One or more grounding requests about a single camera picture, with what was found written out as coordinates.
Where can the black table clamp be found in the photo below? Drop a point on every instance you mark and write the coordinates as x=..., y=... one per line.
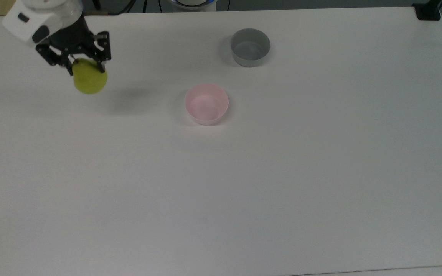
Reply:
x=428, y=11

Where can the grey bowl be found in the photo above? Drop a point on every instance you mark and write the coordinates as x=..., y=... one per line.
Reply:
x=250, y=48

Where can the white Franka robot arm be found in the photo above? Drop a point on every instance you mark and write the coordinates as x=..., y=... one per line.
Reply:
x=42, y=15

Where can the green pear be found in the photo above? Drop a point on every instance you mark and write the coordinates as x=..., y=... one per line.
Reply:
x=89, y=80

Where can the pink bowl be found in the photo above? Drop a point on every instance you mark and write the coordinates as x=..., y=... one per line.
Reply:
x=206, y=104

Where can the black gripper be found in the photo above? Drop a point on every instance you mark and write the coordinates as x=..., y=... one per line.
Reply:
x=73, y=40

